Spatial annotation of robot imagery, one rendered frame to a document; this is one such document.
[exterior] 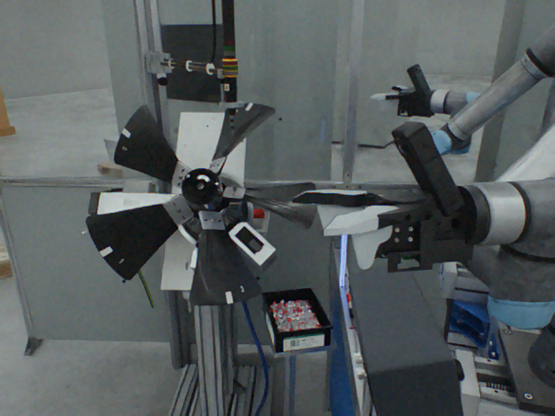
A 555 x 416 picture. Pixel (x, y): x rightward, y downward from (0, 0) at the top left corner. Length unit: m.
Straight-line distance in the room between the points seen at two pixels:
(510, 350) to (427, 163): 0.62
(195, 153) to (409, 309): 1.17
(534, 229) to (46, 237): 2.29
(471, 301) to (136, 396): 1.65
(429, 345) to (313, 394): 1.74
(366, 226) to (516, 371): 0.63
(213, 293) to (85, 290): 1.42
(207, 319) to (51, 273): 1.16
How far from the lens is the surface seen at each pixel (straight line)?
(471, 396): 1.00
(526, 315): 0.65
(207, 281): 1.27
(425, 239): 0.51
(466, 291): 1.44
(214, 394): 1.94
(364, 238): 0.45
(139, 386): 2.49
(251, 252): 1.41
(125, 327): 2.66
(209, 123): 1.76
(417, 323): 0.69
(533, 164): 0.75
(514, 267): 0.62
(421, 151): 0.50
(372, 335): 0.68
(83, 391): 2.56
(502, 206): 0.55
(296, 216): 1.30
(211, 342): 1.78
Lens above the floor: 1.63
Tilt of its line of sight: 21 degrees down
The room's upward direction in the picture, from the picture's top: straight up
